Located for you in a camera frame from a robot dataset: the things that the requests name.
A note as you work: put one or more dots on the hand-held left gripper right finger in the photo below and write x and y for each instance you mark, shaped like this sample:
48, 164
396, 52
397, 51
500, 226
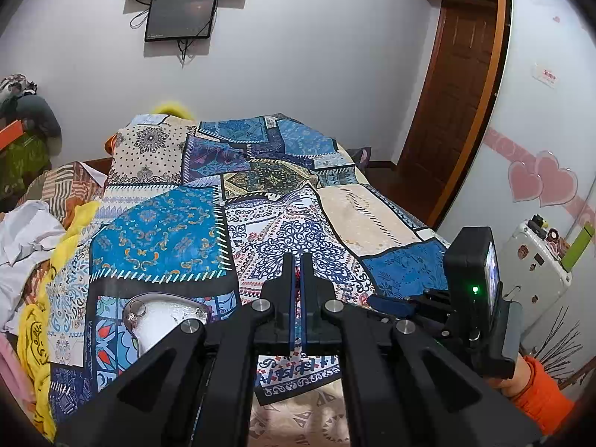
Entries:
305, 298

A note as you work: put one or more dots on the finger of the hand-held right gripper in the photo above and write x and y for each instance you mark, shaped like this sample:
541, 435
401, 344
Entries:
433, 305

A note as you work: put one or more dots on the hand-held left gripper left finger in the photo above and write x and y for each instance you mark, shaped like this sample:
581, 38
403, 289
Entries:
292, 298

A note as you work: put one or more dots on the white metal-rimmed jewelry tray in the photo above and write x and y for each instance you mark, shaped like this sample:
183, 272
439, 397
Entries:
158, 319

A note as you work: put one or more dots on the person's right forearm orange sleeve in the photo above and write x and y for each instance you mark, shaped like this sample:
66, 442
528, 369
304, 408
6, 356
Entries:
542, 396

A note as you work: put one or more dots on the white suitcase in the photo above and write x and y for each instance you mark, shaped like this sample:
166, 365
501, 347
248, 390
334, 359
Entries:
535, 265

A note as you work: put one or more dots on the blue patchwork printed blanket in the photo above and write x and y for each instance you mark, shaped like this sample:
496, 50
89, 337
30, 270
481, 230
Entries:
260, 205

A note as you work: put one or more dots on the green bottle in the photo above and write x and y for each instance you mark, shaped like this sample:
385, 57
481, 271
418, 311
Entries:
579, 247

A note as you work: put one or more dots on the dried brown twigs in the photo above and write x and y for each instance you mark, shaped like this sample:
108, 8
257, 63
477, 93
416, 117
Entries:
561, 344

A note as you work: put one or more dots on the dark purple pillow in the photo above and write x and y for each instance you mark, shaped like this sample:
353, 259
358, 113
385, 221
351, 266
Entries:
359, 154

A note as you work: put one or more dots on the white wardrobe with pink hearts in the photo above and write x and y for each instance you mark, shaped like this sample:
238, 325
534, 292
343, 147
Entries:
526, 116

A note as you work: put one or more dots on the brown wooden door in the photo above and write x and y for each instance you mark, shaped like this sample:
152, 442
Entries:
449, 84

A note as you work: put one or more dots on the yellow pillow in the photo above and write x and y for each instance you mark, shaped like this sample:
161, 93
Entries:
171, 108

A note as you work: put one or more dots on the yellow cloth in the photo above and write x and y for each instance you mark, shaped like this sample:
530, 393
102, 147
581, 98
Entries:
44, 312

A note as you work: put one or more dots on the orange striped cloth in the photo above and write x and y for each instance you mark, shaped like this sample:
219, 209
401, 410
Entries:
63, 191

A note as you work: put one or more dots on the white cloth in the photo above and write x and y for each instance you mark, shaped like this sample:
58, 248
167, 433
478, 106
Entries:
25, 242

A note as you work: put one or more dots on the pink cloth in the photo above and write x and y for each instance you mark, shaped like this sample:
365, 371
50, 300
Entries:
14, 372

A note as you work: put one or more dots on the small black monitor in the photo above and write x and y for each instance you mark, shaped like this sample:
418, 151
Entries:
180, 17

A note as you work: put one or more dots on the pile of hanging clothes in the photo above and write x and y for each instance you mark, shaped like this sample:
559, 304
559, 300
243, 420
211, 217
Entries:
25, 139

